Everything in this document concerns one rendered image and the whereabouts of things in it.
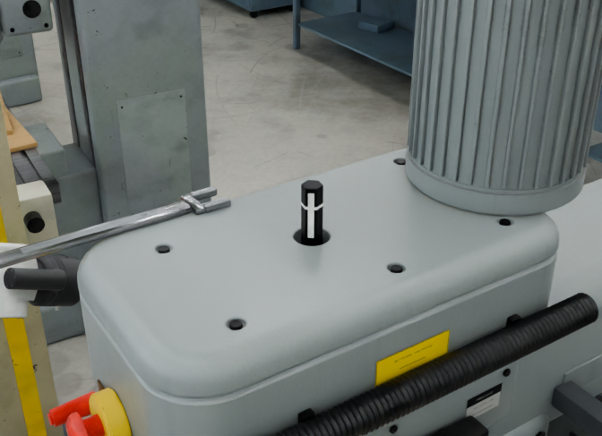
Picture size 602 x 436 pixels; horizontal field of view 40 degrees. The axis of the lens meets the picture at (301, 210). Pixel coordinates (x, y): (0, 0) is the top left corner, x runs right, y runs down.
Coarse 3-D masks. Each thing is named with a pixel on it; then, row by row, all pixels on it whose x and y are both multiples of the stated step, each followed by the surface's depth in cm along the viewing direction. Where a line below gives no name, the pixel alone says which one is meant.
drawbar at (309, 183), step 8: (304, 184) 80; (312, 184) 80; (320, 184) 80; (304, 192) 80; (312, 192) 80; (320, 192) 80; (304, 200) 81; (320, 200) 81; (320, 208) 81; (304, 216) 82; (320, 216) 82; (304, 224) 82; (320, 224) 82; (304, 232) 82; (320, 232) 83; (304, 240) 83; (312, 240) 83; (320, 240) 83
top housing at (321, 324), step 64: (256, 192) 92; (384, 192) 91; (128, 256) 80; (192, 256) 80; (256, 256) 80; (320, 256) 80; (384, 256) 80; (448, 256) 80; (512, 256) 82; (128, 320) 72; (192, 320) 71; (256, 320) 71; (320, 320) 72; (384, 320) 75; (448, 320) 80; (128, 384) 73; (192, 384) 66; (256, 384) 69; (320, 384) 73
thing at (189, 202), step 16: (192, 192) 90; (208, 192) 90; (160, 208) 87; (176, 208) 87; (192, 208) 87; (208, 208) 87; (112, 224) 84; (128, 224) 84; (144, 224) 85; (48, 240) 81; (64, 240) 81; (80, 240) 81; (0, 256) 79; (16, 256) 79; (32, 256) 79
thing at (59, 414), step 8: (72, 400) 88; (80, 400) 88; (88, 400) 88; (56, 408) 87; (64, 408) 87; (72, 408) 88; (80, 408) 88; (88, 408) 88; (48, 416) 87; (56, 416) 87; (64, 416) 87; (56, 424) 87
